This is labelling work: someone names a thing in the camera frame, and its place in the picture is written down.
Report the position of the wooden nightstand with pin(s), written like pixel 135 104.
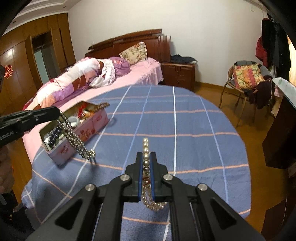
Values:
pixel 178 74

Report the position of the pink patchwork quilt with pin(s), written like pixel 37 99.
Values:
pixel 69 78

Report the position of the colourful patterned cushion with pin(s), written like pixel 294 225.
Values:
pixel 247 76

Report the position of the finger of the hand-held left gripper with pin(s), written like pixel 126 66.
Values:
pixel 41 115

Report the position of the floral pillow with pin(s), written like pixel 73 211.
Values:
pixel 135 53

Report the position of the red wardrobe ornament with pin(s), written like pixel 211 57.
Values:
pixel 8 71

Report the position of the dark cloth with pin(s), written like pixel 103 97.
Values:
pixel 13 215

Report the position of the purple blanket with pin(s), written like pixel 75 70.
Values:
pixel 120 67

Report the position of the red hanging jacket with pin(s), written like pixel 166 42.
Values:
pixel 259 51

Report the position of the white printed desk cover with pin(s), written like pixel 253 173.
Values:
pixel 286 89

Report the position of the wooden wardrobe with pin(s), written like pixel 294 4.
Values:
pixel 18 58

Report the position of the wooden chair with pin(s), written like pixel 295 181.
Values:
pixel 223 97

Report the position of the pale green jade bangle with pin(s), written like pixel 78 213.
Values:
pixel 74 119

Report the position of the pink metal tin box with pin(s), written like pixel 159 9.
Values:
pixel 90 129

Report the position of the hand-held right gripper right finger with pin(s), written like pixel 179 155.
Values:
pixel 151 176

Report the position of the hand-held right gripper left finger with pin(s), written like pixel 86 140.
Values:
pixel 140 173

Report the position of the dark folded garment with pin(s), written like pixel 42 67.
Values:
pixel 182 59

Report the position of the dark wooden desk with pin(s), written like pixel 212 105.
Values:
pixel 277 143

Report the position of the dark brown garment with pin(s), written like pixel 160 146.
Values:
pixel 263 95

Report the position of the blue plaid tablecloth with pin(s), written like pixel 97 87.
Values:
pixel 185 139

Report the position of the black hanging coat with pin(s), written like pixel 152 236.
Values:
pixel 277 46

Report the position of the wooden bed with pink sheet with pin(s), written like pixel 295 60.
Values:
pixel 138 71

